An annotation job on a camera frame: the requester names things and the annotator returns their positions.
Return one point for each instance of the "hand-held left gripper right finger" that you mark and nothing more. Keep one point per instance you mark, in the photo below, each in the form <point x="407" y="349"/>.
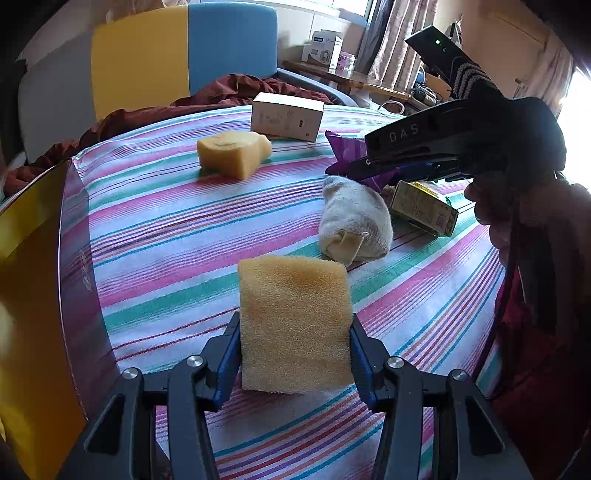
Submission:
<point x="362" y="369"/>

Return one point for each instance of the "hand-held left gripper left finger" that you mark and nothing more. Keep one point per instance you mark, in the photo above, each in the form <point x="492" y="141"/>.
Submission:
<point x="228" y="364"/>

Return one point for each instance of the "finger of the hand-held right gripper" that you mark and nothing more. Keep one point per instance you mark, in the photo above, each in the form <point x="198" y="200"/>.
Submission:
<point x="364" y="167"/>
<point x="434" y="170"/>

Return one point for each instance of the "purple snack packet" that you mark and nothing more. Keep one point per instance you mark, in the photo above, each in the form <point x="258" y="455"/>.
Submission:
<point x="346" y="147"/>

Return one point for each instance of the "white sock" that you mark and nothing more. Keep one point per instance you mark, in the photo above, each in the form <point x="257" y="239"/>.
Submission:
<point x="355" y="217"/>

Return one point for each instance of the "rectangular yellow sponge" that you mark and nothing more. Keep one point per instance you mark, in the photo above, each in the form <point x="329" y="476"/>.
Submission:
<point x="295" y="323"/>

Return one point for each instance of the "white cardboard box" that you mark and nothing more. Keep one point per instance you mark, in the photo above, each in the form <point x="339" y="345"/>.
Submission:
<point x="286" y="115"/>

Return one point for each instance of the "irregular yellow sponge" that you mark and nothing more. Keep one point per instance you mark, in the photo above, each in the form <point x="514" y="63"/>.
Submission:
<point x="231" y="154"/>

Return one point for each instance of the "yellow storage box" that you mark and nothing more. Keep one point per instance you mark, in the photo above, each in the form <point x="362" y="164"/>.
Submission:
<point x="32" y="286"/>

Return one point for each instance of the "person's right hand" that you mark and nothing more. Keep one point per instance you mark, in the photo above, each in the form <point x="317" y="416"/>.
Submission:
<point x="491" y="217"/>

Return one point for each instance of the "pale side curtain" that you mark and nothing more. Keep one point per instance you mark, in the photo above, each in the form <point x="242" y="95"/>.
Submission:
<point x="549" y="78"/>

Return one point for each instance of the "wooden side desk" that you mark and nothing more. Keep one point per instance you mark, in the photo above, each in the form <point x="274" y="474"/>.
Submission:
<point x="351" y="81"/>

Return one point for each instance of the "small pink box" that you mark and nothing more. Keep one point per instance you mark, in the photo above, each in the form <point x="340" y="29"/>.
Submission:
<point x="347" y="62"/>

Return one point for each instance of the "white blue appliance carton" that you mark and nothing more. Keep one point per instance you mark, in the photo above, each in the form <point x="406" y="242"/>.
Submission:
<point x="323" y="48"/>

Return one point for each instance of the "striped bed sheet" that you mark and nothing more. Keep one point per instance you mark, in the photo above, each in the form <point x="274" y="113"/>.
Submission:
<point x="184" y="240"/>

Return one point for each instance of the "beige patterned curtain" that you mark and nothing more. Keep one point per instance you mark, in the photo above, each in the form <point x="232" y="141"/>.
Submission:
<point x="401" y="37"/>

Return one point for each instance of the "maroon blanket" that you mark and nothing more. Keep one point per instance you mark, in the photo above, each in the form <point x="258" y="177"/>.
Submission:
<point x="240" y="87"/>

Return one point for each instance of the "person's dark red garment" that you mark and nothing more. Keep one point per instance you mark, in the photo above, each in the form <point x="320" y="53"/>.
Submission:
<point x="549" y="369"/>

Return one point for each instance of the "blue yellow grey sofa chair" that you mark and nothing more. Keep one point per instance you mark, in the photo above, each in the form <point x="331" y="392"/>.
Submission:
<point x="221" y="41"/>

